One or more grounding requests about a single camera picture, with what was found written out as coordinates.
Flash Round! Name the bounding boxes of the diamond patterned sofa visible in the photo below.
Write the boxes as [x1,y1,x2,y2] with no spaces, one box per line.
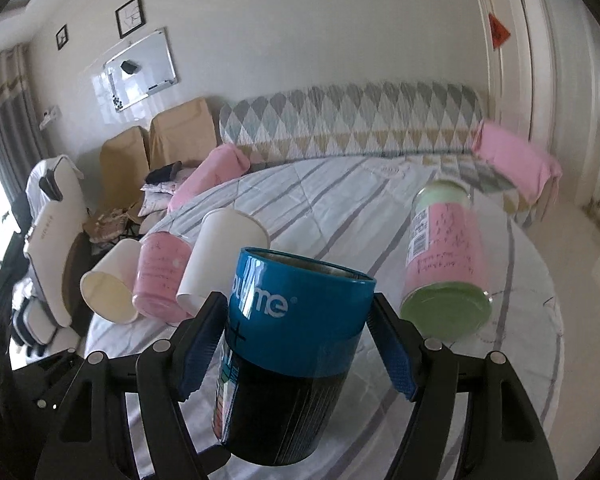
[219,80,538,228]

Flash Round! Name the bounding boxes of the striped quilt table cover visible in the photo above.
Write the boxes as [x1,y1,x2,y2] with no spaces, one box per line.
[83,154,566,480]

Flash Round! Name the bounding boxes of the white massage chair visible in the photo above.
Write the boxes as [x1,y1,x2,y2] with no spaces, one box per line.
[12,155,92,359]

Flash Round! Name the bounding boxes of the cream paper cup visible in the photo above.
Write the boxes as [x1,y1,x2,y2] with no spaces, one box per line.
[80,238,140,324]

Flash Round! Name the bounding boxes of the near tan covered chair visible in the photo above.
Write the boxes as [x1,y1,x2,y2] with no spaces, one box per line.
[99,126,149,210]

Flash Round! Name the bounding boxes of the far tan covered chair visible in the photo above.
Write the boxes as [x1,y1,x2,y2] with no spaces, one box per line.
[148,98,218,170]

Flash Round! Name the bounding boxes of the pink plastic cup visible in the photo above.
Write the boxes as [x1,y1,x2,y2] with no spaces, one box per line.
[132,232,192,325]

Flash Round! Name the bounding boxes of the red door decoration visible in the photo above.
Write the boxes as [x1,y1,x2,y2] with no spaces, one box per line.
[488,13,512,50]

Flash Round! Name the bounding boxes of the tan covered chair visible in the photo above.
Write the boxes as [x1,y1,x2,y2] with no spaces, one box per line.
[148,98,218,170]
[99,126,149,210]

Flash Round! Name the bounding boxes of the white door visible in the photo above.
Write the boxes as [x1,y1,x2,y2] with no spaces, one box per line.
[484,0,532,140]

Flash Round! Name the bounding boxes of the left pink towel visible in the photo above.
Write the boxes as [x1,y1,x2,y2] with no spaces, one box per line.
[168,144,250,212]

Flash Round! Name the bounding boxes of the grey curtain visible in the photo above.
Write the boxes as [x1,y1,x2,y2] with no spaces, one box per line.
[0,44,52,202]

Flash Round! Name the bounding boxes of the wall whiteboard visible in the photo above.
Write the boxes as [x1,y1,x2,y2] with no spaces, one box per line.
[104,28,178,112]

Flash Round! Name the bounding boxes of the small left framed picture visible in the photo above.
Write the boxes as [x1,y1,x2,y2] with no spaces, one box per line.
[55,25,69,51]

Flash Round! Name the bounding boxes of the middle framed picture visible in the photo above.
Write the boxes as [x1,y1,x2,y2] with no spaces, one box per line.
[114,0,146,39]

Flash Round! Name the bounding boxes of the white paper cup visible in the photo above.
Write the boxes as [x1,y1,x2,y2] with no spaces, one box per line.
[176,208,270,316]

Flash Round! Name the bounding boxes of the pink towel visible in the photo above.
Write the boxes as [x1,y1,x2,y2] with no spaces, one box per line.
[168,144,250,212]
[471,119,562,204]

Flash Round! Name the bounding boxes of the pink green lidded can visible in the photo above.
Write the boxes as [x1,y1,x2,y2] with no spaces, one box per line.
[400,180,492,342]

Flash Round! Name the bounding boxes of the folded floral cushions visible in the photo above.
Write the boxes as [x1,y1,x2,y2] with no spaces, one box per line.
[138,180,183,218]

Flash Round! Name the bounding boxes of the black whiteboard eraser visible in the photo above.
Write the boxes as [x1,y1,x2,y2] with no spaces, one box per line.
[120,60,140,75]

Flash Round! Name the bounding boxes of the black blue CoolTowel can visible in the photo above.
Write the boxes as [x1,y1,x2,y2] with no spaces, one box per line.
[213,247,376,467]

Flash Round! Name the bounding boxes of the right pink towel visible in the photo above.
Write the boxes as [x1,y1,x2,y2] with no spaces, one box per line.
[471,119,562,204]

